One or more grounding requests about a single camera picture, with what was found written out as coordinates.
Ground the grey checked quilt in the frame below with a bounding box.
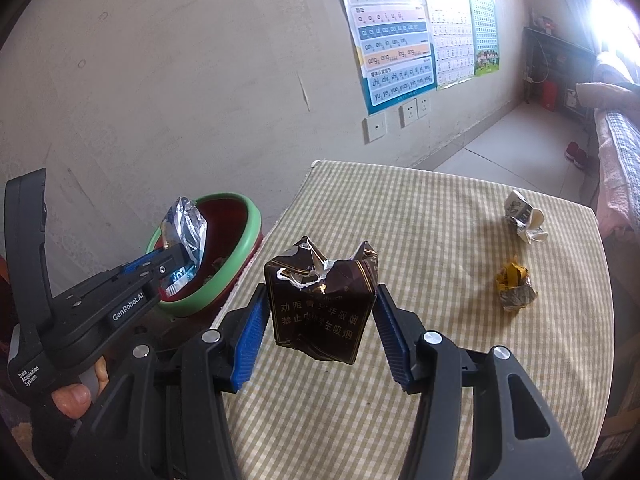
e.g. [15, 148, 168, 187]
[595, 110, 640, 201]

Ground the white wall plate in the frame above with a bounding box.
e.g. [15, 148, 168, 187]
[362, 112, 387, 144]

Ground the person's left forearm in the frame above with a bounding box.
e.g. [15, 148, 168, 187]
[30, 400, 91, 480]

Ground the green blue wall poster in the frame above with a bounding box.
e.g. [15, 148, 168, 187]
[467, 0, 502, 78]

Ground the yellow snack wrapper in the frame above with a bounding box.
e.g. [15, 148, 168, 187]
[494, 256, 538, 313]

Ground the blue letter wall poster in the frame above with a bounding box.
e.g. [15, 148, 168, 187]
[330, 0, 438, 116]

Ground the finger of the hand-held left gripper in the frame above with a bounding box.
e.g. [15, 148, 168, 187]
[147, 262, 193, 297]
[117, 243, 187, 277]

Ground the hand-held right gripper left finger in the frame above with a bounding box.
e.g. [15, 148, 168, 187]
[62, 282, 273, 480]

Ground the brown cigarette box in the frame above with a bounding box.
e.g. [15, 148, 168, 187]
[263, 235, 379, 365]

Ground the person's left hand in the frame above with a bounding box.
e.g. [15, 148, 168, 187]
[50, 357, 111, 418]

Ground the dark metal shelf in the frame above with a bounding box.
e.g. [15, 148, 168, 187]
[522, 25, 596, 121]

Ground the tan pillow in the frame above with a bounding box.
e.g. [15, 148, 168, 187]
[575, 82, 640, 112]

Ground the white chart wall poster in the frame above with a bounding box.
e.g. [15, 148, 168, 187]
[417, 0, 476, 91]

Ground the red bin with green rim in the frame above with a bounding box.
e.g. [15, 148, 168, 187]
[145, 191, 263, 318]

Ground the pair of red shoes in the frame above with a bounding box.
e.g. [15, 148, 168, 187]
[565, 142, 592, 171]

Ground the crumpled white black carton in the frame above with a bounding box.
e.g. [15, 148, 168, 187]
[504, 189, 548, 245]

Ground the pink blanket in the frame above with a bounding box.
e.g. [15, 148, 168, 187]
[594, 125, 628, 242]

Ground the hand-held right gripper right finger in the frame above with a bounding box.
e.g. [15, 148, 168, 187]
[372, 284, 583, 480]

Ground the blue white foil packet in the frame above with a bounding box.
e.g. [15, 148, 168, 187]
[160, 197, 208, 295]

